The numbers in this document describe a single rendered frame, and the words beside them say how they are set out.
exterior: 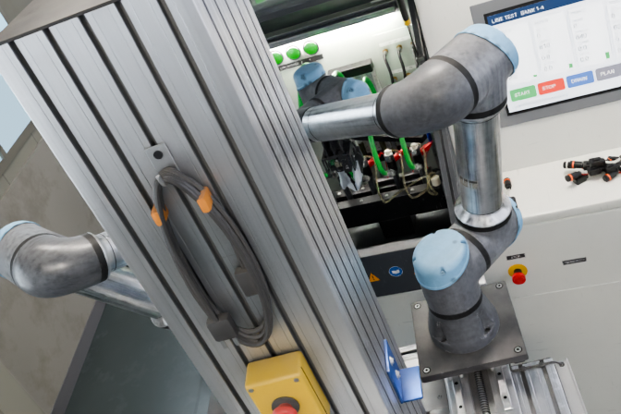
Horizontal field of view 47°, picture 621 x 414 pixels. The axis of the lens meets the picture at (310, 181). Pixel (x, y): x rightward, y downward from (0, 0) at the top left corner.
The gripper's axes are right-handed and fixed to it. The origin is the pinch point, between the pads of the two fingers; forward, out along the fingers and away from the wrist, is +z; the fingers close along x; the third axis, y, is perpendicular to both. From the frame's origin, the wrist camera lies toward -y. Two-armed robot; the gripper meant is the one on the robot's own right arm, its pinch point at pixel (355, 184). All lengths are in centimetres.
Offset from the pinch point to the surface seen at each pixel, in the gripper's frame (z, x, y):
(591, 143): 21, 59, -26
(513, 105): 5, 42, -29
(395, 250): 26.6, 2.7, -3.1
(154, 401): 122, -140, -44
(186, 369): 122, -129, -61
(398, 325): 55, -5, -3
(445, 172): 13.7, 20.4, -16.8
